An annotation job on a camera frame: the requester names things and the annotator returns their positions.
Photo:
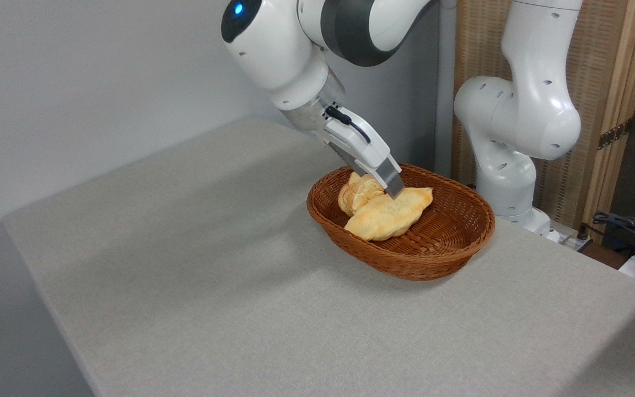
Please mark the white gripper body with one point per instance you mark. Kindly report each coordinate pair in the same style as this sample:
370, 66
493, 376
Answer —
359, 146

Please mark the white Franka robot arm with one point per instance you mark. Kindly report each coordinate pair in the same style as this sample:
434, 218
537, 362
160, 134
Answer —
279, 49

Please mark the metal screen hinge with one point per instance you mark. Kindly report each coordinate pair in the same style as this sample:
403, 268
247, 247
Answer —
615, 134

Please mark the brown oval wicker basket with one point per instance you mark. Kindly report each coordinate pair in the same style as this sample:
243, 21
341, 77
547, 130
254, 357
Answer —
433, 248

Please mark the grey tablecloth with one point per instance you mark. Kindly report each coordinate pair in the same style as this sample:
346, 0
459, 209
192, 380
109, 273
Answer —
240, 303

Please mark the long braided bread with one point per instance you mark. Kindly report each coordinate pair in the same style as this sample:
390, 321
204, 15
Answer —
386, 215

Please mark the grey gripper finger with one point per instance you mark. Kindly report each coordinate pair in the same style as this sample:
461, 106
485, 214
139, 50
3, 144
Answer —
357, 167
392, 179

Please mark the round knotted bread roll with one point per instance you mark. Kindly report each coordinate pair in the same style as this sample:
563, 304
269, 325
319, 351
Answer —
356, 193

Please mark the wooden rattan folding screen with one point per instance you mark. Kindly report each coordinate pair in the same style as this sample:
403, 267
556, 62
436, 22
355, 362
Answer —
598, 55

